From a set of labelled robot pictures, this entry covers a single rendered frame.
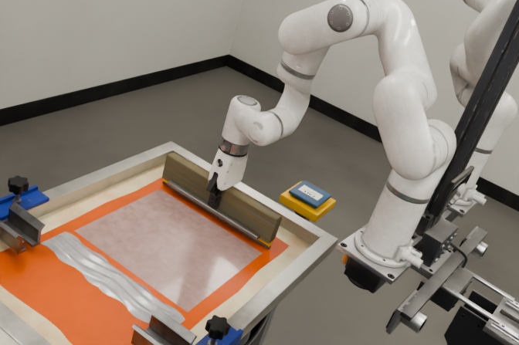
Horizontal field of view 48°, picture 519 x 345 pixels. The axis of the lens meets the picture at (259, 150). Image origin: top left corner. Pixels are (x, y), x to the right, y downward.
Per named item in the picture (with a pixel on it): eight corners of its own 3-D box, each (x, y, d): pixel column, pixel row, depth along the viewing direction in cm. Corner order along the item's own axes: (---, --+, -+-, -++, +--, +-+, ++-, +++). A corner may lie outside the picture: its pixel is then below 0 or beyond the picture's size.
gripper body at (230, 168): (235, 157, 139) (223, 195, 144) (257, 145, 147) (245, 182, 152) (210, 143, 142) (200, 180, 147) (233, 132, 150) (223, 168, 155)
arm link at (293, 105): (303, 78, 124) (265, 154, 135) (332, 69, 134) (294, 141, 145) (274, 57, 127) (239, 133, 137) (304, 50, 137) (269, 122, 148)
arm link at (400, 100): (416, -26, 116) (378, -25, 101) (469, 153, 119) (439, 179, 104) (354, 0, 125) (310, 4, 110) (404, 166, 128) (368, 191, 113)
